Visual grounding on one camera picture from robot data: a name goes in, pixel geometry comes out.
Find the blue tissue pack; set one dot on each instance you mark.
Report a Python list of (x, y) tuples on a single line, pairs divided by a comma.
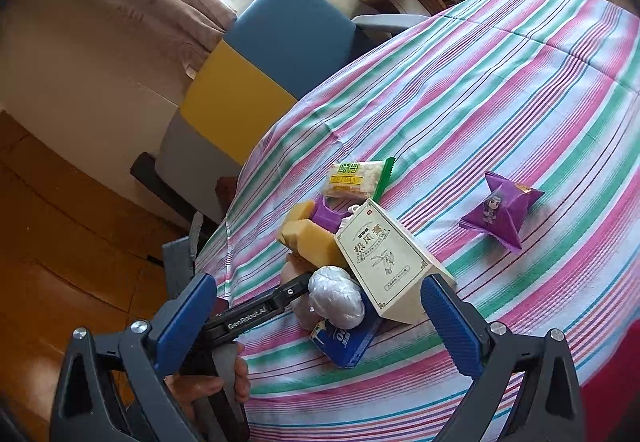
[(345, 347)]

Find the blue yellow grey armchair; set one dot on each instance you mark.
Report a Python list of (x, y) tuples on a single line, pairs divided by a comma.
[(295, 32)]

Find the rice cracker snack packet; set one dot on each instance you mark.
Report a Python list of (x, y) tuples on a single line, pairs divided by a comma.
[(350, 179)]

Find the thick yellow sponge block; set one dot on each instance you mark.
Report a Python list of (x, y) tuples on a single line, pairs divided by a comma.
[(320, 244)]

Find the dark brown round object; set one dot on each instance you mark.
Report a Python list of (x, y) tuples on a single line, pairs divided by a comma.
[(228, 197)]

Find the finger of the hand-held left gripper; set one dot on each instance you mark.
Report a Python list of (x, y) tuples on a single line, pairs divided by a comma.
[(292, 292)]

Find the thin yellow sponge piece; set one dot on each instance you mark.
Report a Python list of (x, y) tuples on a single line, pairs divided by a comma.
[(295, 222)]

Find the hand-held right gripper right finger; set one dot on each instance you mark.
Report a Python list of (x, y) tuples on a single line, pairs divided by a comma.
[(450, 322)]

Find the person's left hand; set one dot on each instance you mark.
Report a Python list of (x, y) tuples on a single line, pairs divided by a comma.
[(200, 397)]

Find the cream cardboard box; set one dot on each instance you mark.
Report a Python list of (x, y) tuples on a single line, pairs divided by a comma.
[(385, 262)]

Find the pink bottle with white cap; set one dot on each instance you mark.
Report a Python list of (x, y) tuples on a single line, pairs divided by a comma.
[(305, 314)]

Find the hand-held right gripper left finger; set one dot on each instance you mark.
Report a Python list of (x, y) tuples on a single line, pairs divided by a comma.
[(185, 322)]

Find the purple candy packet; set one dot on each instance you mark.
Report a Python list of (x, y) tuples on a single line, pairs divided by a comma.
[(327, 214), (497, 214)]

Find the striped bedsheet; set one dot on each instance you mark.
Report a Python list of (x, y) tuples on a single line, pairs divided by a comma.
[(500, 97)]

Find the white plastic-wrapped ball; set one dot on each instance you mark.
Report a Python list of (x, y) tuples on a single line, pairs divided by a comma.
[(335, 294)]

